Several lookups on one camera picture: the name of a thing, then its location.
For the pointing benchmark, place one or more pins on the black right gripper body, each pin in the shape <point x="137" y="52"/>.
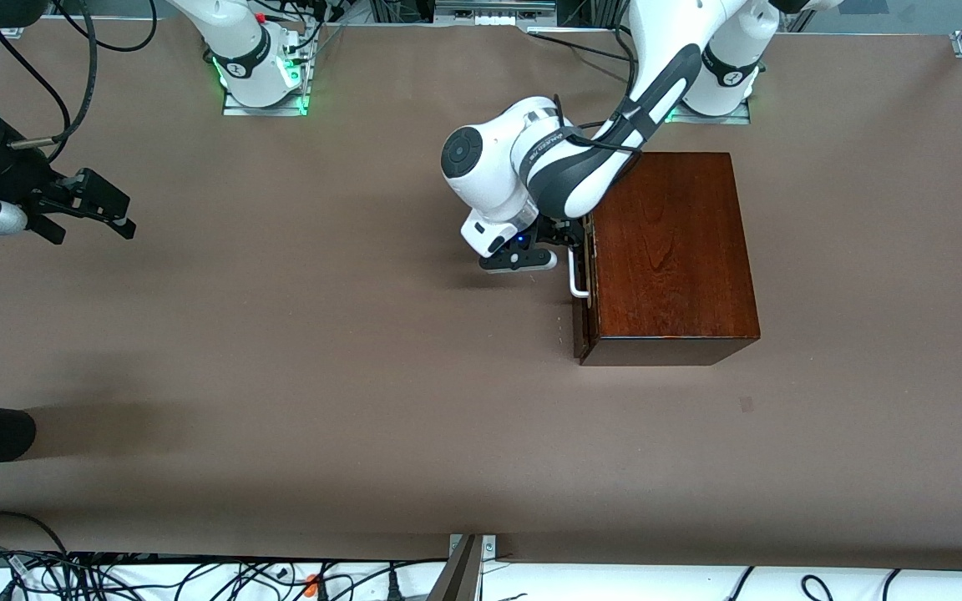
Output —
<point x="12" y="174"/>

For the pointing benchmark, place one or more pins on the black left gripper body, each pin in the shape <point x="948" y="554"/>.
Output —
<point x="562" y="231"/>

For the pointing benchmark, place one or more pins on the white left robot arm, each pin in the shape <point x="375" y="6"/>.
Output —
<point x="489" y="163"/>

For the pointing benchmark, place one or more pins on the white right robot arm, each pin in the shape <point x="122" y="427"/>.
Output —
<point x="243" y="50"/>

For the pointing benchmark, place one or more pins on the dark wooden drawer cabinet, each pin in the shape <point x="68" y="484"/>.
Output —
<point x="673" y="250"/>

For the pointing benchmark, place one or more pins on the grey power strip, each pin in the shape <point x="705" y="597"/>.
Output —
<point x="493" y="17"/>

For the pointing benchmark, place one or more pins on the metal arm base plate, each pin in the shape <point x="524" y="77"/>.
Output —
<point x="723" y="119"/>
<point x="264" y="111"/>

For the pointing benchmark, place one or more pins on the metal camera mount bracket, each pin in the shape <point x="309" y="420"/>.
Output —
<point x="460" y="576"/>

